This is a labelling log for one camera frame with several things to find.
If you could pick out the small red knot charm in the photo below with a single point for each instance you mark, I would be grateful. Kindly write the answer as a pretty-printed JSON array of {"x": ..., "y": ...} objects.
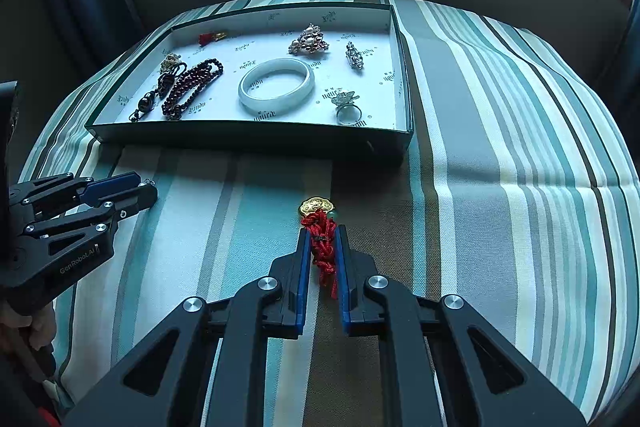
[{"x": 209, "y": 39}]

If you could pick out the pearl cluster brooch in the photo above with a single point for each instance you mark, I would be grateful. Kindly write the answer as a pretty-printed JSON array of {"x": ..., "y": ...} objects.
[{"x": 309, "y": 42}]

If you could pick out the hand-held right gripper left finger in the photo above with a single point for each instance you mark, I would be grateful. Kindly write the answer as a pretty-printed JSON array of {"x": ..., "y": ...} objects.
[{"x": 302, "y": 267}]

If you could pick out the striped teal cloth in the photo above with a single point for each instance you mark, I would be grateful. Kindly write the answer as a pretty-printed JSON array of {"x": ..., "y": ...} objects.
[{"x": 500, "y": 157}]

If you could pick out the black bead pendant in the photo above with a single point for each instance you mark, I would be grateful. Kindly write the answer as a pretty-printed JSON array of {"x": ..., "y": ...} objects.
[{"x": 147, "y": 99}]

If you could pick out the long crystal brooch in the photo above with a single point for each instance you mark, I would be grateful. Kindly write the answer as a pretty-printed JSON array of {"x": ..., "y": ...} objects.
[{"x": 354, "y": 55}]

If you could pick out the red knot gold lock charm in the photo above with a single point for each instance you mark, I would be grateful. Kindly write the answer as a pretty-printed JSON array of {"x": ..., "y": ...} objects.
[{"x": 320, "y": 227}]

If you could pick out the person's left hand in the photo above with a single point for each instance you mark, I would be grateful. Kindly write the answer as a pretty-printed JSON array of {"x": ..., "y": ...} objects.
[{"x": 35, "y": 327}]

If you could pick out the white jade bangle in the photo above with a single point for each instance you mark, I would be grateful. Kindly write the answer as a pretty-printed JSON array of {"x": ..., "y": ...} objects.
[{"x": 245, "y": 93}]

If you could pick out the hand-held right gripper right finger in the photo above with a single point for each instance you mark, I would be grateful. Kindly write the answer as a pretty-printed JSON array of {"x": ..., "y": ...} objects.
[{"x": 342, "y": 267}]

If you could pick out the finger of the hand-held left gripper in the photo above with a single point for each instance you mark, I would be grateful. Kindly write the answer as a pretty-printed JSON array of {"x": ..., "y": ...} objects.
[
  {"x": 112, "y": 186},
  {"x": 137, "y": 199}
]

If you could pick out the dark green shallow box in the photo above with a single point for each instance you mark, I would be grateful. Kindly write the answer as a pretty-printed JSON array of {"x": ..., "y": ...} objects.
[{"x": 250, "y": 139}]

